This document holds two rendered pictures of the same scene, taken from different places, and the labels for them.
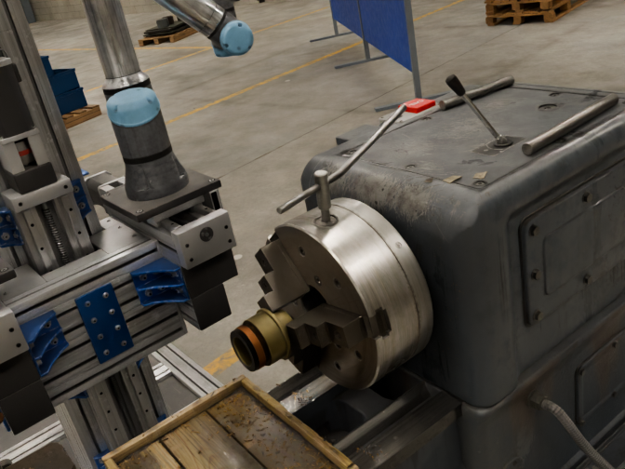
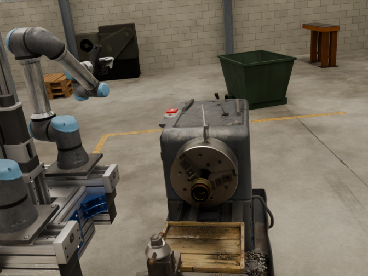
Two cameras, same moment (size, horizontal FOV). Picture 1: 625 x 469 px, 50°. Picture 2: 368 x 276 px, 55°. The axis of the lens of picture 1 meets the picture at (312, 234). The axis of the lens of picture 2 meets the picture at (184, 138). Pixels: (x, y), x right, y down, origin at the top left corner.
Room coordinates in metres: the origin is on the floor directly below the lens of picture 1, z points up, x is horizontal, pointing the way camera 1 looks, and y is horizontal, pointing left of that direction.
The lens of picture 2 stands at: (0.04, 1.13, 1.83)
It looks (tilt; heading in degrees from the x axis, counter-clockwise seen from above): 21 degrees down; 313
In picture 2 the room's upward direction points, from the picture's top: 6 degrees counter-clockwise
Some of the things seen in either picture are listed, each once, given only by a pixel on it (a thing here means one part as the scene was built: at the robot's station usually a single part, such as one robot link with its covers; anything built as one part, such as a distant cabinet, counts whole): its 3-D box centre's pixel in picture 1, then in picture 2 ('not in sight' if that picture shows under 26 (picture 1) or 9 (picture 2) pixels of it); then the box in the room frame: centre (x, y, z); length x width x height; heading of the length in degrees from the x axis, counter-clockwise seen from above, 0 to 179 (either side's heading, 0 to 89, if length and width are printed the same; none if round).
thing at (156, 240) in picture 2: not in sight; (155, 239); (0.75, 0.55, 1.17); 0.04 x 0.04 x 0.03
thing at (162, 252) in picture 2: not in sight; (157, 247); (0.75, 0.55, 1.13); 0.08 x 0.08 x 0.03
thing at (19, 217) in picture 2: not in sight; (12, 208); (1.26, 0.75, 1.21); 0.15 x 0.15 x 0.10
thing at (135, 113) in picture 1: (138, 121); (65, 130); (1.54, 0.34, 1.33); 0.13 x 0.12 x 0.14; 12
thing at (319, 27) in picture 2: not in sight; (318, 44); (3.83, -8.61, 0.50); 1.61 x 0.44 x 1.00; 132
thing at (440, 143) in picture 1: (483, 216); (208, 144); (1.24, -0.35, 1.06); 0.59 x 0.48 x 0.39; 122
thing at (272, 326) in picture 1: (265, 338); (200, 189); (0.93, 0.11, 1.08); 0.09 x 0.09 x 0.09; 32
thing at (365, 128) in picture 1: (363, 139); (167, 123); (1.35, -0.15, 1.24); 0.09 x 0.08 x 0.03; 122
